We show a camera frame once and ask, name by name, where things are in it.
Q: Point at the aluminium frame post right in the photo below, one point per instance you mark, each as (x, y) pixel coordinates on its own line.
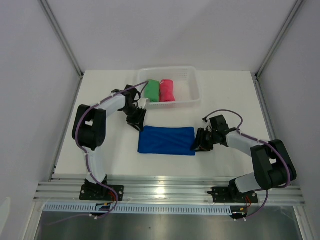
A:
(279, 38)

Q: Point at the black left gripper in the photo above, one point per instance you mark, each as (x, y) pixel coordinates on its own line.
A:
(137, 122)

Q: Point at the white plastic basket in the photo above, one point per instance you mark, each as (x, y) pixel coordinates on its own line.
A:
(186, 86)

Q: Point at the green microfiber towel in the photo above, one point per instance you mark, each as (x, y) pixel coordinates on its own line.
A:
(152, 91)

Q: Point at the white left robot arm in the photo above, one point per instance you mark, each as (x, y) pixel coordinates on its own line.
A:
(90, 126)

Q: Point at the white slotted cable duct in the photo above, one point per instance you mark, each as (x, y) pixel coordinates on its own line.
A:
(130, 208)

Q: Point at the aluminium frame post left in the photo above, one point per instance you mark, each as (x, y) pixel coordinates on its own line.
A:
(53, 21)

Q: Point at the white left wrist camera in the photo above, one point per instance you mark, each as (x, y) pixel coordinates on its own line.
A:
(142, 103)

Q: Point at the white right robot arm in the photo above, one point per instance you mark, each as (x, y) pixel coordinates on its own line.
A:
(272, 165)

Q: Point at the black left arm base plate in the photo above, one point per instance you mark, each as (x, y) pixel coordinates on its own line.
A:
(95, 192)

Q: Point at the aluminium frame post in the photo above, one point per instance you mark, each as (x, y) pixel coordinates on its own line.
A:
(279, 38)
(53, 21)

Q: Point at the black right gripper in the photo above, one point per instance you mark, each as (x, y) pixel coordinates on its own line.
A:
(199, 144)

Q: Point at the aluminium front rail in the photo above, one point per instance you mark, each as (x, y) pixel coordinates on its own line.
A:
(137, 189)

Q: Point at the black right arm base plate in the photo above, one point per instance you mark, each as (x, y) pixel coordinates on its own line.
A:
(229, 194)

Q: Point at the pink microfiber towel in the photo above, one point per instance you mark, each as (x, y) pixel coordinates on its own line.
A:
(166, 91)

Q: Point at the blue microfiber towel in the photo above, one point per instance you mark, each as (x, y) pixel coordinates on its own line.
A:
(167, 141)

